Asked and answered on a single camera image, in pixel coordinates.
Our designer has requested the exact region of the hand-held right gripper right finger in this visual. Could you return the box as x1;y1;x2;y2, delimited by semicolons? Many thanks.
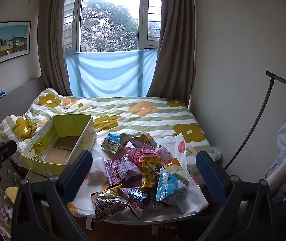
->
195;151;276;241

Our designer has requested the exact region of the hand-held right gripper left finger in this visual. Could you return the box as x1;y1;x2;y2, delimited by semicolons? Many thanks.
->
11;150;93;241

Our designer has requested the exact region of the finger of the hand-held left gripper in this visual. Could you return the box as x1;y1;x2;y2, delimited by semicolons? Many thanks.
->
0;140;17;166

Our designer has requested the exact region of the orange and cream snack packet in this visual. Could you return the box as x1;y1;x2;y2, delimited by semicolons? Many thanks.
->
162;158;186;179

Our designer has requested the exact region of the black and white snack packet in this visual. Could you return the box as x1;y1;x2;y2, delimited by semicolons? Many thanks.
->
90;184;129;223

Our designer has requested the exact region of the light blue snack packet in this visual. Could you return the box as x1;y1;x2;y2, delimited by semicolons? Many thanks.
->
155;167;190;212

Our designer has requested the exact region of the purple snack packet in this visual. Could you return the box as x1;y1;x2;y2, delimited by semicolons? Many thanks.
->
104;154;142;187

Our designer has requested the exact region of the yellow-green cardboard box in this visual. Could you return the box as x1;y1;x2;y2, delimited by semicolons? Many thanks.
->
20;114;97;177

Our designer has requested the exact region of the blue and white snack packet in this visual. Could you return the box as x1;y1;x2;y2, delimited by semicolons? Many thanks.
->
101;132;133;153

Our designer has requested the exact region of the small pink and white packet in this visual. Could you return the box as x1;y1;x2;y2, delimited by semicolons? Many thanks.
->
157;145;175;165

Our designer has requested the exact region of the gold snack packet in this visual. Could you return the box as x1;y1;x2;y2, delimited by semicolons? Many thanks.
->
140;156;163;191

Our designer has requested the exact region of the pink striped snack packet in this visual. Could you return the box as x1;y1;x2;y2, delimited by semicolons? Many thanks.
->
125;147;162;166

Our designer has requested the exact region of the dark snack packet blue label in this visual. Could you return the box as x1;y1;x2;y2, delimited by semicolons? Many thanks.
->
120;187;156;220

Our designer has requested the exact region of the grey and yellow chip packet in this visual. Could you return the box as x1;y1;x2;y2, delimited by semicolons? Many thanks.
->
129;132;158;151

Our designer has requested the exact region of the white crumpled cloth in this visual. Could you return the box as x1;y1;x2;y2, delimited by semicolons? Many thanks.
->
212;146;222;160

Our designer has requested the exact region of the white fruit-print cloth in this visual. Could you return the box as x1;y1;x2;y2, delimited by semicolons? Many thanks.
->
66;134;208;219

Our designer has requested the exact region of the yellow plastic item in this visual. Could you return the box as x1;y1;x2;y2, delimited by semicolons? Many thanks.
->
5;187;52;229

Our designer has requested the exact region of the grey bed headboard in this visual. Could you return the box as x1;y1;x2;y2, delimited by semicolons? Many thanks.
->
0;77;45;131

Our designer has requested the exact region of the floral striped quilt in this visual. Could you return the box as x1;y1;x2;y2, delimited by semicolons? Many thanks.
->
0;88;217;176

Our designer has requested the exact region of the white mesh chair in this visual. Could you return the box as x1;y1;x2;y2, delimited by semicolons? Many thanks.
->
264;123;286;202

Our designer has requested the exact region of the light blue cloth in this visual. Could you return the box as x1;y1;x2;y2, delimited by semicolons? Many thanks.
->
65;48;158;98

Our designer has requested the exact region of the black lamp pole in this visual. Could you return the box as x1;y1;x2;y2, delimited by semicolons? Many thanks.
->
223;70;286;170

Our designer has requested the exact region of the window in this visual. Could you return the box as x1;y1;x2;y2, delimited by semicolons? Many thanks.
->
63;0;163;53

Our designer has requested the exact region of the white cable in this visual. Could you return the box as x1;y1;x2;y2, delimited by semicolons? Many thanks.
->
6;168;20;181

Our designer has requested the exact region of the framed wall poster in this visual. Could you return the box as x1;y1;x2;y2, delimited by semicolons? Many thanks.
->
0;20;32;69

